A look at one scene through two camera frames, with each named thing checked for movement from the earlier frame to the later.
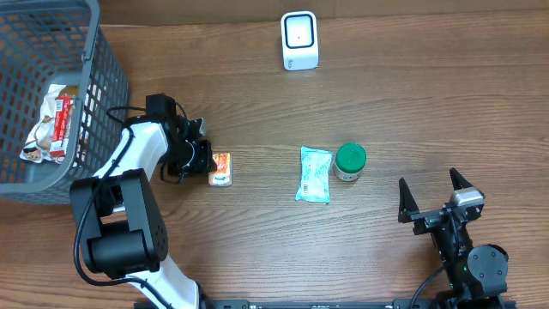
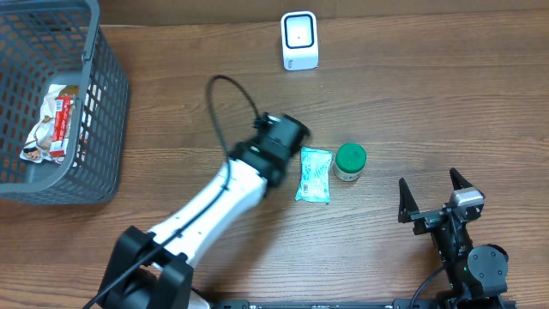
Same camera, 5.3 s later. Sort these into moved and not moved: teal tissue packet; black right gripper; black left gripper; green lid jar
Moved: black left gripper
Not moved: black right gripper; green lid jar; teal tissue packet
